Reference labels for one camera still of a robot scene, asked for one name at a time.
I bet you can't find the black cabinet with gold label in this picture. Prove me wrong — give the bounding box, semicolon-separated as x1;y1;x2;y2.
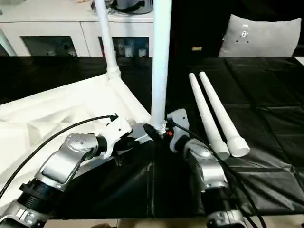
170;0;233;59

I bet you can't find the white slanted post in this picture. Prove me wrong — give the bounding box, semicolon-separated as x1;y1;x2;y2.
0;29;18;57

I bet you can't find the grey cushion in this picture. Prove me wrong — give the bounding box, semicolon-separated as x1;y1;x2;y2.
218;13;302;58

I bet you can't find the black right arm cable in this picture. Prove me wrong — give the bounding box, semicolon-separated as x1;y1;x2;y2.
170;120;269;228

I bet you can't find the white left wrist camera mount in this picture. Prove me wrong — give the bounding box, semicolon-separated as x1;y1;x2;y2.
99;115;133;160

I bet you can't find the white plastic table top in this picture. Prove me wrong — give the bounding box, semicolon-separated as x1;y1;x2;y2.
0;71;154;188

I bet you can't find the black work mat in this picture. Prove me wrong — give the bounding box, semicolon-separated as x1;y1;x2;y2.
0;56;304;220

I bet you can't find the black round helmet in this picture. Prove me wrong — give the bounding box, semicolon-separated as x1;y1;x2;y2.
113;0;154;15

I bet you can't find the dark robot foot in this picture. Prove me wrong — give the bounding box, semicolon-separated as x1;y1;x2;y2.
91;222;117;228

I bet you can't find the white plastic table leg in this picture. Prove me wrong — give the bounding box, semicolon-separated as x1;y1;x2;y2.
150;0;172;135
188;73;230;160
199;71;251;158
95;0;122;83

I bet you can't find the white sideboard cabinet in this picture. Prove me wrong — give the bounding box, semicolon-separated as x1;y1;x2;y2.
0;0;155;58

